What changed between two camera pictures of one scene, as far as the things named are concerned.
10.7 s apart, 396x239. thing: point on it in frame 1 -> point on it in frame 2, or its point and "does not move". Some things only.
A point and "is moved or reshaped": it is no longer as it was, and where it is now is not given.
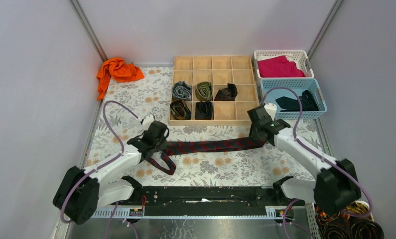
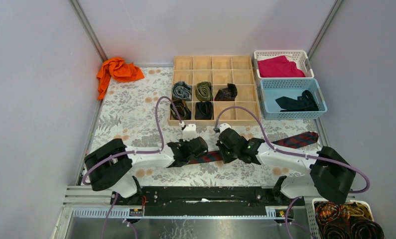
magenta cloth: (278, 66) does not move
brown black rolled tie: (180, 110) does not move
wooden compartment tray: (212, 90) does not move
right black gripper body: (253, 132) -> (227, 155)
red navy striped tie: (201, 144) is moved or reshaped
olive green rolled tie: (203, 91) does not move
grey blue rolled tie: (181, 90) does not move
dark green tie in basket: (308, 101) does not move
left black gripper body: (154, 147) -> (198, 146)
